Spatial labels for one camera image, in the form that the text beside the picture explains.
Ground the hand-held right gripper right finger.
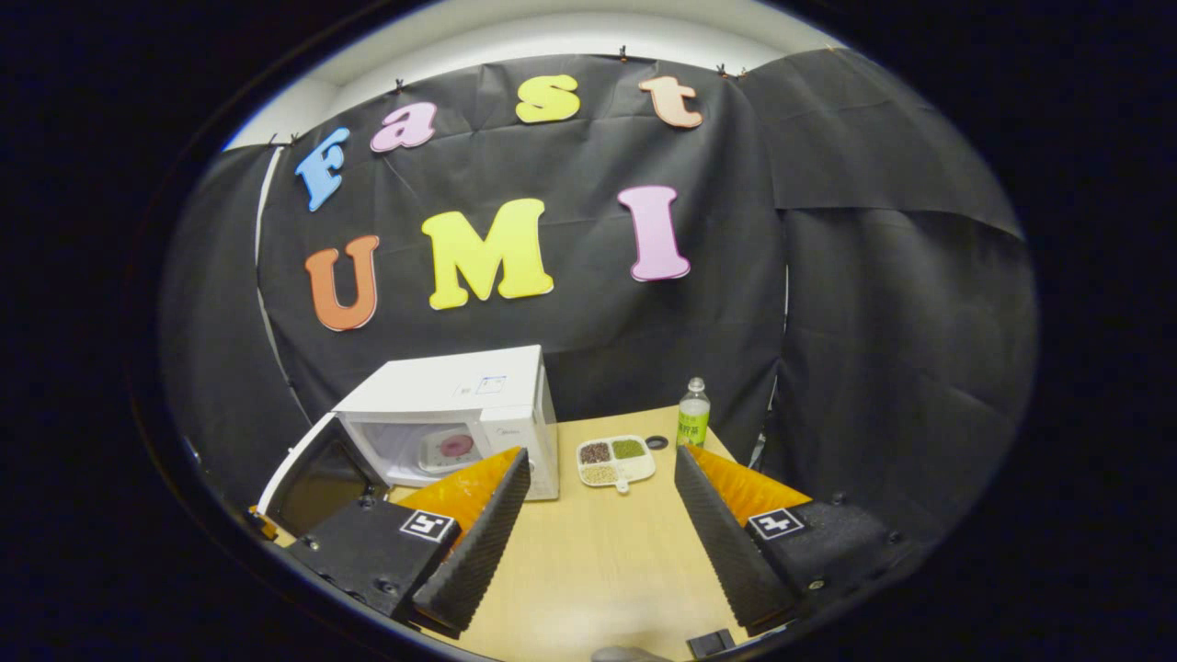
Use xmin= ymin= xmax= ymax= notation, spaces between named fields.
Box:
xmin=674 ymin=445 xmax=920 ymax=635

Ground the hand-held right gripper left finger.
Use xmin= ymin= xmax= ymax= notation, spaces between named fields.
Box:
xmin=280 ymin=448 xmax=532 ymax=638

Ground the white rectangular plate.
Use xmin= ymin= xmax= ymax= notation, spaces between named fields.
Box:
xmin=418 ymin=428 xmax=486 ymax=474

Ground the white microwave oven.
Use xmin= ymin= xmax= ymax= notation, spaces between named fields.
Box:
xmin=256 ymin=345 xmax=560 ymax=539

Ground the green drink bottle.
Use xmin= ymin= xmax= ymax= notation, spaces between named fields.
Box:
xmin=677 ymin=377 xmax=712 ymax=450

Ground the white divided dish with beans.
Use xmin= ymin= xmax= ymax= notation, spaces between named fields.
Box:
xmin=577 ymin=434 xmax=657 ymax=495

